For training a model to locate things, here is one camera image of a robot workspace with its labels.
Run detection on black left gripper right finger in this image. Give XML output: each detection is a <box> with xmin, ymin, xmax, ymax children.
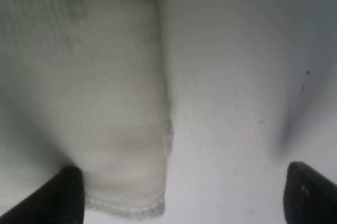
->
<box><xmin>283</xmin><ymin>161</ymin><xmax>336</xmax><ymax>224</ymax></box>

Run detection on white towel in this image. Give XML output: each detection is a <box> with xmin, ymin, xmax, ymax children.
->
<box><xmin>1</xmin><ymin>0</ymin><xmax>172</xmax><ymax>220</ymax></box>

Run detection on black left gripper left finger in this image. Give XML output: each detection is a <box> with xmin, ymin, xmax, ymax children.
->
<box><xmin>1</xmin><ymin>167</ymin><xmax>85</xmax><ymax>224</ymax></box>

